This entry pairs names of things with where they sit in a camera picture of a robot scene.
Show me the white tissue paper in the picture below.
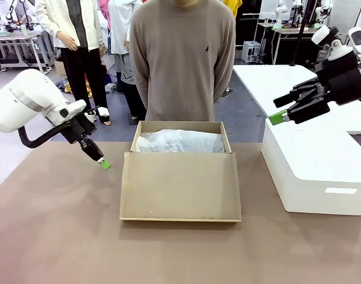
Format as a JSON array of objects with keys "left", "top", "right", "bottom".
[{"left": 136, "top": 127, "right": 225, "bottom": 154}]

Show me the yellow hanging garment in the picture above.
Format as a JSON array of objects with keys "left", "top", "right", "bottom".
[{"left": 224, "top": 0, "right": 243, "bottom": 15}]

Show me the small cardboard floor box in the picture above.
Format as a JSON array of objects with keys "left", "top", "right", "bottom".
[{"left": 54, "top": 60, "right": 67, "bottom": 76}]

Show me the white side table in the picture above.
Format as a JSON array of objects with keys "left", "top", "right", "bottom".
[{"left": 233, "top": 64, "right": 361, "bottom": 135}]

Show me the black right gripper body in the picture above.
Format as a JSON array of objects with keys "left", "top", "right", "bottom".
[{"left": 315, "top": 50, "right": 361, "bottom": 106}]

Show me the white foam box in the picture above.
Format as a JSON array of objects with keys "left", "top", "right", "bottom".
[{"left": 260, "top": 117, "right": 361, "bottom": 217}]

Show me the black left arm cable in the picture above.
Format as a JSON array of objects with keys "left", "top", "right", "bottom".
[{"left": 18, "top": 122, "right": 69, "bottom": 148}]

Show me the person in beige sweater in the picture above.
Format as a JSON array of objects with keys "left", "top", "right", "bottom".
[{"left": 129, "top": 0, "right": 236, "bottom": 122}]

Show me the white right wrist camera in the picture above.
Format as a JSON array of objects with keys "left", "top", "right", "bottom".
[{"left": 311, "top": 25, "right": 354, "bottom": 62}]

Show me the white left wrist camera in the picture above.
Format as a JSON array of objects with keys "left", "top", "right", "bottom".
[{"left": 85, "top": 106, "right": 110, "bottom": 122}]

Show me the brown cardboard shoe box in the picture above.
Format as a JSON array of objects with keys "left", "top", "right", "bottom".
[{"left": 120, "top": 120, "right": 243, "bottom": 222}]

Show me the pink hanging garment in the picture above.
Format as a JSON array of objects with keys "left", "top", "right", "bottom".
[{"left": 99, "top": 0, "right": 110, "bottom": 30}]

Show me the grey background work table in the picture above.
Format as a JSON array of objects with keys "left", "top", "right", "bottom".
[{"left": 0, "top": 31, "right": 56, "bottom": 73}]

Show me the mannequin in white shirt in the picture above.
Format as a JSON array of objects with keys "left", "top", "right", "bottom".
[{"left": 108, "top": 0, "right": 147, "bottom": 121}]

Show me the black tripod pole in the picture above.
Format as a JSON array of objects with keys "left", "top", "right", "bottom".
[{"left": 289, "top": 0, "right": 314, "bottom": 66}]

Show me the yellow clothes pile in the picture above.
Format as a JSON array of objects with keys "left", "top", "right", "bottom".
[{"left": 56, "top": 78, "right": 94, "bottom": 97}]

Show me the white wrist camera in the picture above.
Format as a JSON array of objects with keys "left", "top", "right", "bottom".
[
  {"left": 85, "top": 106, "right": 110, "bottom": 122},
  {"left": 311, "top": 25, "right": 354, "bottom": 62}
]

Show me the background robot with black grippers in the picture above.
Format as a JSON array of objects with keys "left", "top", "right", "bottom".
[{"left": 0, "top": 0, "right": 36, "bottom": 33}]

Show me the background table with green edge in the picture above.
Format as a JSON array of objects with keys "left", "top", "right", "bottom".
[{"left": 257, "top": 22, "right": 326, "bottom": 66}]

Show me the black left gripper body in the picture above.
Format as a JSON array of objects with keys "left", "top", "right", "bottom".
[{"left": 60, "top": 114, "right": 97, "bottom": 145}]

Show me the mannequin in cream jacket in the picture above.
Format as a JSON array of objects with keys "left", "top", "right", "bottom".
[{"left": 35, "top": 0, "right": 112, "bottom": 127}]

